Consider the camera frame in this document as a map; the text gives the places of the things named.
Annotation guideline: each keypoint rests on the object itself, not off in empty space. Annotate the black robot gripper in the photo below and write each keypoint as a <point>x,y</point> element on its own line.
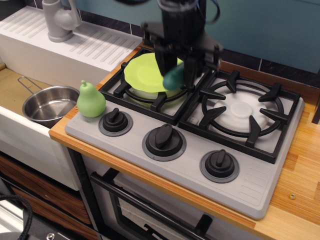
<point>181,34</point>

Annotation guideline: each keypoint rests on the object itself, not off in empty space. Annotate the dark green toy cucumber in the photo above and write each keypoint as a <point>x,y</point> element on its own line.
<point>174,79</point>

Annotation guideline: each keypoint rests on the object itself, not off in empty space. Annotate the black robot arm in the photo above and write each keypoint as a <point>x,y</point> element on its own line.
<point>182,3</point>

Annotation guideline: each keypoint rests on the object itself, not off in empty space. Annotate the light green plastic plate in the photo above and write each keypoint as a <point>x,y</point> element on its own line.
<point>143,74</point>

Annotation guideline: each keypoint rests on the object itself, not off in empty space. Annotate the light green toy pear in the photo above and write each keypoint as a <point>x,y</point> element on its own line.
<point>91,103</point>

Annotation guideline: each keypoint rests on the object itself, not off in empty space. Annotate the white toy sink unit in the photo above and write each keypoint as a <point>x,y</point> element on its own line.
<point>27,53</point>

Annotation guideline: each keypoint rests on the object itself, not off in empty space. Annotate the small stainless steel pot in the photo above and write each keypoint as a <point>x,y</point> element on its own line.
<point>48,106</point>

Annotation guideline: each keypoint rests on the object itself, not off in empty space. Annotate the white left burner cap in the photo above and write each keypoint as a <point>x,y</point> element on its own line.
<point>169,106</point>

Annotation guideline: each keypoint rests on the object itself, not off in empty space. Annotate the white burner cap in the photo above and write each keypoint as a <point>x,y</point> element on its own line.
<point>239,107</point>
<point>169,106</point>

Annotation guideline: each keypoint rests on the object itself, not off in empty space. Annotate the black left burner grate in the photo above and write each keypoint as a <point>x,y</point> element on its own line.
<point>115,88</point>

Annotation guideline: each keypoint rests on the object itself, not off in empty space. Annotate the black burner grate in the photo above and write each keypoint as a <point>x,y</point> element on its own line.
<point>265,144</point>
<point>115,88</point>

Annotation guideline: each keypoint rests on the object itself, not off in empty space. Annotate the white right burner cap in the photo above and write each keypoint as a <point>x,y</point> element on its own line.
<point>239,107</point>

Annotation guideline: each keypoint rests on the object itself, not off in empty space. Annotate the black middle stove knob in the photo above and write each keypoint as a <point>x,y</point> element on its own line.
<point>164,143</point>

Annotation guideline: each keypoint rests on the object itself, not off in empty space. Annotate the black stove knob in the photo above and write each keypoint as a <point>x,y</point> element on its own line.
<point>164,143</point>
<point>219,166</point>
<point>115,123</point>

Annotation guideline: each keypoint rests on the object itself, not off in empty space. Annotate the black left stove knob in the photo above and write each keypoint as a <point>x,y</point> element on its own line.
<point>115,123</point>

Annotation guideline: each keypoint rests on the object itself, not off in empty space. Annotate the black right stove knob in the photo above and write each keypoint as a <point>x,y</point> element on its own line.
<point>219,166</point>

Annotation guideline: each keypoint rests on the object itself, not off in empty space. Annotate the black right burner grate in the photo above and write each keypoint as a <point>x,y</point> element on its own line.
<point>265,144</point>

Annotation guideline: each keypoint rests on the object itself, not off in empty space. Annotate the grey toy faucet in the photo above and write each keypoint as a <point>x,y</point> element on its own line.
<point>60,22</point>

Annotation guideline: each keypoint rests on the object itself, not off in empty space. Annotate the grey toy stove top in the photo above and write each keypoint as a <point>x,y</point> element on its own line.
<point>250,193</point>

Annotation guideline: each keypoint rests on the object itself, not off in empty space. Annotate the toy oven door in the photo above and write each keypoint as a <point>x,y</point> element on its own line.
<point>141,212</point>

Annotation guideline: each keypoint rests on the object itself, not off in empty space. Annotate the wood grain drawer front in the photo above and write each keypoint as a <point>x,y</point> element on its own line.
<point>49,199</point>

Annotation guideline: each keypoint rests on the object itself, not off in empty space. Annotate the black oven door handle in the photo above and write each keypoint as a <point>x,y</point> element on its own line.
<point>197,233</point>

